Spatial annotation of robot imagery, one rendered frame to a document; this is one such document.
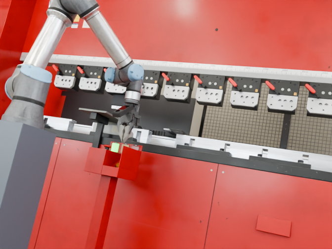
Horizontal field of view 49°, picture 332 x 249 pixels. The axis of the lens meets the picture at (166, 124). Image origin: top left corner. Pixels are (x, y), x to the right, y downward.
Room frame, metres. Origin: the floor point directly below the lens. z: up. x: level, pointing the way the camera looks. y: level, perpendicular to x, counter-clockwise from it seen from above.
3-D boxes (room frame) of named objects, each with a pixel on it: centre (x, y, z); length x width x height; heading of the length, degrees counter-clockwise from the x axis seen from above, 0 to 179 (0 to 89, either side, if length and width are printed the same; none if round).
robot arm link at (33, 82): (1.34, 0.52, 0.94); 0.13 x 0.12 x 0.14; 36
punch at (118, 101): (2.23, 0.31, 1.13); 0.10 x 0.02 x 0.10; 69
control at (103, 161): (1.79, 0.22, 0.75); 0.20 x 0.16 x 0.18; 60
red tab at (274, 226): (1.71, -0.58, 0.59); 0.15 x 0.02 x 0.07; 69
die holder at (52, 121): (2.43, 0.83, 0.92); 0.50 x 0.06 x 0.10; 69
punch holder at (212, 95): (2.02, -0.22, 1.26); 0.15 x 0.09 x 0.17; 69
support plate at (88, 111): (2.10, 0.37, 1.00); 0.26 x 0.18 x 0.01; 159
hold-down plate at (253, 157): (1.81, -0.60, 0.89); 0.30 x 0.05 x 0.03; 69
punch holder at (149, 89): (2.17, 0.15, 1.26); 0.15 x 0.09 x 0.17; 69
